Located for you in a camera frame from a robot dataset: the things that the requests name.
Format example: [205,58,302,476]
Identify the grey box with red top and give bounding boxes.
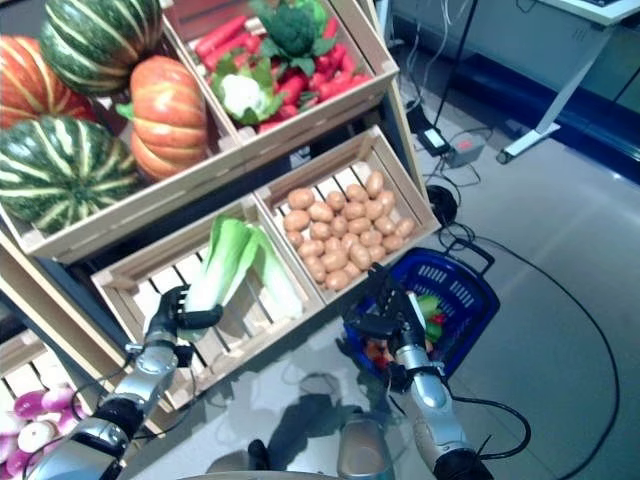
[446,135,487,170]

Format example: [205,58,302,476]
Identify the wooden carrot crate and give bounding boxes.
[162,0,400,149]

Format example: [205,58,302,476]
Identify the white desk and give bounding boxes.
[496,0,640,165]

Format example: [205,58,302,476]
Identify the wooden display stand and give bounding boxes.
[0,0,426,436]

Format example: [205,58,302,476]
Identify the silver grey right robot leg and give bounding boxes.
[337,412,394,479]

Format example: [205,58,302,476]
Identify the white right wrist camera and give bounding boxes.
[407,292,427,329]

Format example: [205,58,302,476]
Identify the wooden pumpkin crate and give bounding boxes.
[0,29,241,264]

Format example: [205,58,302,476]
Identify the grey robot torso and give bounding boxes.
[174,469,351,480]

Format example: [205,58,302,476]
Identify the long black floor cable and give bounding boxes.
[439,219,624,480]

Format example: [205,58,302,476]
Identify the black left robot foot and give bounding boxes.
[248,438,271,474]

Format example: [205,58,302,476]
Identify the wooden potato crate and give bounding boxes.
[253,127,442,307]

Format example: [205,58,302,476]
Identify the white cauliflower with leaves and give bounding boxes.
[209,54,286,126]

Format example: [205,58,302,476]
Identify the blue plastic shopping basket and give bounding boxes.
[342,238,501,382]

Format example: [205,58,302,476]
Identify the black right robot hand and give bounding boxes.
[342,262,422,352]

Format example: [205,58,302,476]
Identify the orange striped pumpkin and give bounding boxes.
[0,35,99,130]
[128,55,209,182]

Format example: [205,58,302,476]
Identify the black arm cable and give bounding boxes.
[447,394,532,461]
[74,344,199,441]

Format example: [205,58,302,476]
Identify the wooden cabbage crate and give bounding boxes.
[89,192,329,411]

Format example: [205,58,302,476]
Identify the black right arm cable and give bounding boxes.
[447,394,532,461]

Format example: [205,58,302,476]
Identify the orange fruit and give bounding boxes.
[363,339,389,364]

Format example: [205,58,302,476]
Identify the coiled black cable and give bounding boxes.
[424,183,461,225]

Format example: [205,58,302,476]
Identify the thin black pole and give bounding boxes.
[432,0,477,127]

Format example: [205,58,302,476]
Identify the wooden onion crate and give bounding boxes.
[0,327,171,480]

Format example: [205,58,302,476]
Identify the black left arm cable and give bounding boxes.
[74,344,199,441]

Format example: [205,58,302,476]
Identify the green striped pumpkin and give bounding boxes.
[39,0,164,97]
[0,115,144,236]

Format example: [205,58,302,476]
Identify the green broccoli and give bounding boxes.
[254,0,336,76]

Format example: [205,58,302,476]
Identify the black power brick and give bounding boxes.
[416,124,451,157]

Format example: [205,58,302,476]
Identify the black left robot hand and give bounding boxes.
[144,284,225,347]

